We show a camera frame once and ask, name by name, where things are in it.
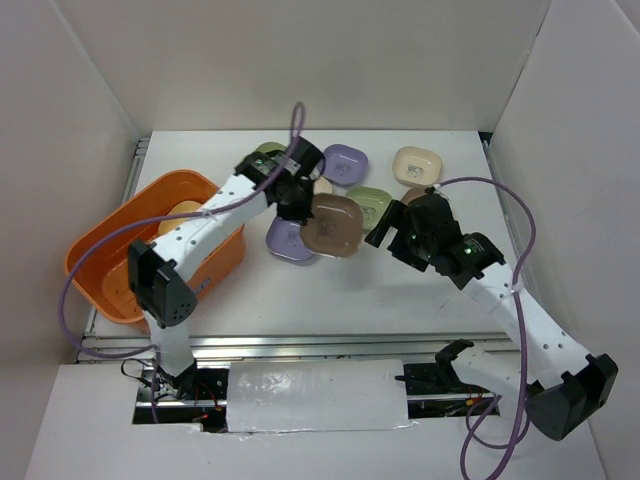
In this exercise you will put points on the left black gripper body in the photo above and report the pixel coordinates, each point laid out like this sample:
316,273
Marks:
296,205

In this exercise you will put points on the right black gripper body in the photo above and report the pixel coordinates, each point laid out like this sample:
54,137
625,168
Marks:
410,246

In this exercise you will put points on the purple plate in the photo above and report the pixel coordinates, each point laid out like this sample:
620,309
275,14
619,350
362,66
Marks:
284,242
344,166

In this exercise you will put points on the brown plate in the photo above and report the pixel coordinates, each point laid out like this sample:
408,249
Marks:
335,228
413,194

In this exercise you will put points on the yellow plate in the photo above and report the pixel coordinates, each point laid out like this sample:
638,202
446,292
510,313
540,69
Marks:
188,206

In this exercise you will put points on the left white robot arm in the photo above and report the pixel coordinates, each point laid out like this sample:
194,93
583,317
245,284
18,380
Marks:
159,271

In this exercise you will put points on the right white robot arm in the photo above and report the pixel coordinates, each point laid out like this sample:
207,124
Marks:
560,383

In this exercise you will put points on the orange plastic bin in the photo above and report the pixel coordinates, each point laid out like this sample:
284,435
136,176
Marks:
103,278

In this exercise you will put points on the green plate centre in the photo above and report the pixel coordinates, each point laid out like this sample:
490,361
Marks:
373,203

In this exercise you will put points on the green plate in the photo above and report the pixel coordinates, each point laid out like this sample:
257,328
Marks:
270,148
373,203

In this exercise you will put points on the cream plate centre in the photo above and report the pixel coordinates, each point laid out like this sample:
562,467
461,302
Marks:
322,186

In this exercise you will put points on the cream plate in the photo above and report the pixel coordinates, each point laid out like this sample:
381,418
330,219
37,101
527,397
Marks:
416,166
322,186

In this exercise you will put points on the green plate top left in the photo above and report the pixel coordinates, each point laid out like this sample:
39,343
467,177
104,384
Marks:
270,148

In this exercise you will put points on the cream plate top right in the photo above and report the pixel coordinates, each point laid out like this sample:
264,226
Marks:
416,166

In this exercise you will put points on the purple plate top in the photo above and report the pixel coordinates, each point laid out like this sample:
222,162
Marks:
344,166

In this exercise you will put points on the white foil sheet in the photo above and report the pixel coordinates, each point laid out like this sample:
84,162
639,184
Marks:
320,396

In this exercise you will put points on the aluminium rail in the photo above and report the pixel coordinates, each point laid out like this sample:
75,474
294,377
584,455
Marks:
278,347

